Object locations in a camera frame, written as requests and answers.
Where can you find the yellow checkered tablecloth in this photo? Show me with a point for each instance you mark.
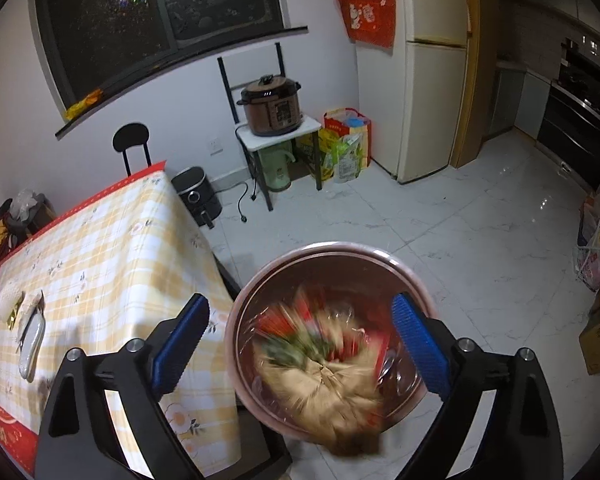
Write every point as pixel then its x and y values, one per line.
pixel 105 260

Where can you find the clear crumpled plastic bag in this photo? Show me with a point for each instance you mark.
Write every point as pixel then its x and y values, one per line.
pixel 22 202

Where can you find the green kettle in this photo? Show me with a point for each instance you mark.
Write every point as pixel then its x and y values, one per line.
pixel 275 170

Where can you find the black air fryer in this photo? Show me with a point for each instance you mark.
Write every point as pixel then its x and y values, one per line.
pixel 195 192

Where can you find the black rack with white shelf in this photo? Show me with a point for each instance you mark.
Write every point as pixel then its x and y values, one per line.
pixel 275 141

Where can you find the white rack with bags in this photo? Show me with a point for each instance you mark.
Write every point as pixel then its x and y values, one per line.
pixel 597 255

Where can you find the colourful shopping bag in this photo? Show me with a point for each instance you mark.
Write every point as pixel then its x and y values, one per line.
pixel 347 145

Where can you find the brown pressure cooker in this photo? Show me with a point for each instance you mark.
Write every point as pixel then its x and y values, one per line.
pixel 272 107

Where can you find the black chair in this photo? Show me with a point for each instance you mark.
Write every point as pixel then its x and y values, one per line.
pixel 130 137

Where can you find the dark window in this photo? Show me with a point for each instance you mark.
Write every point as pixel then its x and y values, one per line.
pixel 130 10

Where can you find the cream refrigerator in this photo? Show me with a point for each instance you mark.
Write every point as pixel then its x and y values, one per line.
pixel 425 85

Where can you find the orange packet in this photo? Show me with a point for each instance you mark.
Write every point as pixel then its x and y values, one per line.
pixel 82 105

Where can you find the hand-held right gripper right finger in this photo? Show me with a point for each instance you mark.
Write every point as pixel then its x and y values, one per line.
pixel 420 345

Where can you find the white flat dish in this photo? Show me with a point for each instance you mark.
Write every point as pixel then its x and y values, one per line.
pixel 32 340

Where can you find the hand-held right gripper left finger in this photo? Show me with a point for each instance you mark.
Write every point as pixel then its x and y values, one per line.
pixel 180 345

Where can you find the red hanging cloth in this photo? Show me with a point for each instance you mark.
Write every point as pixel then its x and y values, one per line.
pixel 370 5

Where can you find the black built-in oven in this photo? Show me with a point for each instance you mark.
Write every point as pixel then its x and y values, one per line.
pixel 580 125

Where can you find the white wall socket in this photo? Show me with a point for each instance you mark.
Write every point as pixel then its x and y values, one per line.
pixel 216 146

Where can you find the tan bag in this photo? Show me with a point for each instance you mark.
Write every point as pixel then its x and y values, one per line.
pixel 325 390

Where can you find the grey kitchen cabinet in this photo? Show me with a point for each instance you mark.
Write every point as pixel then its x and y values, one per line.
pixel 525 105

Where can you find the brown plastic basin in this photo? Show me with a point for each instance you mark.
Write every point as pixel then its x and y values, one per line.
pixel 340 270

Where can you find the gold wrapper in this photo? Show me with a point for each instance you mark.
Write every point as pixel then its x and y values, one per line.
pixel 16 312

